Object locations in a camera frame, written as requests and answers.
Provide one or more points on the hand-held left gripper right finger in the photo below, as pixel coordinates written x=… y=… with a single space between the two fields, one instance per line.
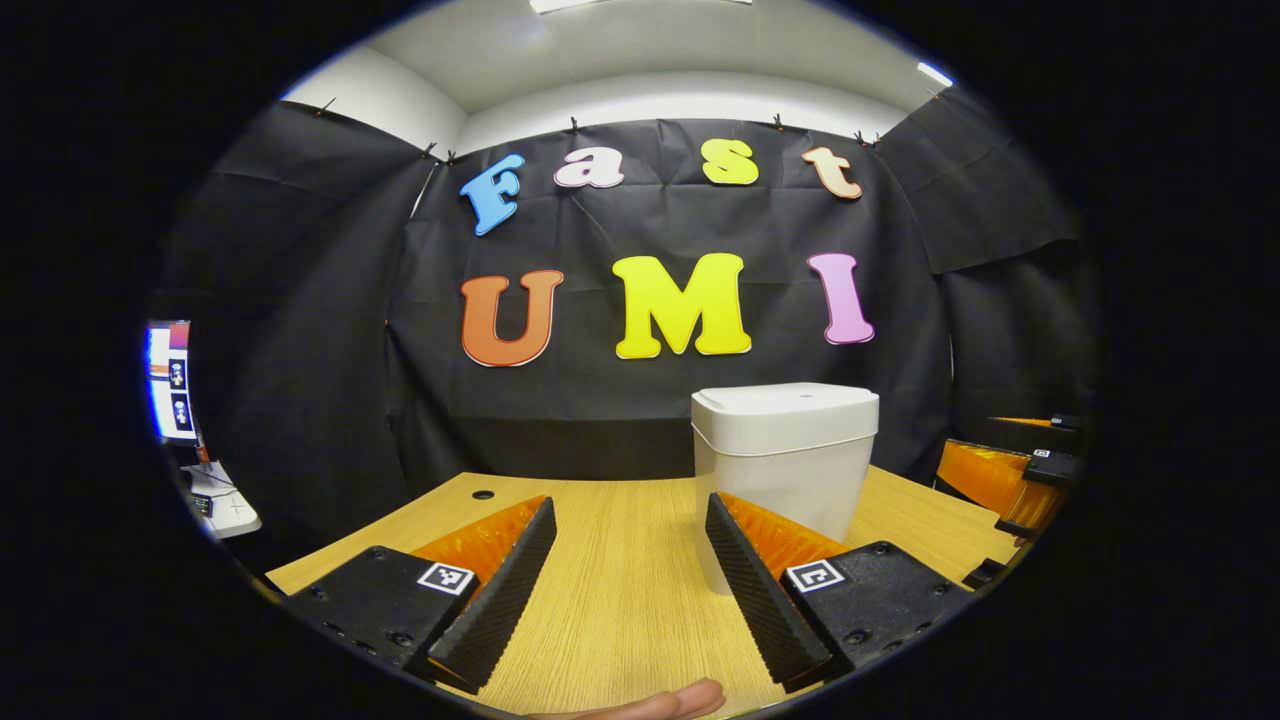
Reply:
x=760 y=600

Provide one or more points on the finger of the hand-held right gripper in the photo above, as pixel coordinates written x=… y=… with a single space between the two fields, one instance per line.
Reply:
x=1050 y=422
x=1050 y=468

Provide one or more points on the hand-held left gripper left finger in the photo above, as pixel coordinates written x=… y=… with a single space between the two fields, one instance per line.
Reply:
x=500 y=600

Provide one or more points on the white desktop garbage bin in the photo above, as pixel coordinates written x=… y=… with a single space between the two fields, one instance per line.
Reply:
x=785 y=450

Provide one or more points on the wooden desktop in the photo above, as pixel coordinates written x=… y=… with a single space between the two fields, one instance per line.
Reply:
x=620 y=580

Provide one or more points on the black backdrop cloth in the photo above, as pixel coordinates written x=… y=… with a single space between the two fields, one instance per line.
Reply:
x=300 y=400

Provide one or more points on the small ceiling light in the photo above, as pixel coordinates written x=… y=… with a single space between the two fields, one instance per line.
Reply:
x=936 y=74

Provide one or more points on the computer monitor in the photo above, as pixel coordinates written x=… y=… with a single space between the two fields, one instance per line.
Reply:
x=172 y=385

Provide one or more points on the large ceiling light panel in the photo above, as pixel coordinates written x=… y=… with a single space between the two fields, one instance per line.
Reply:
x=640 y=5

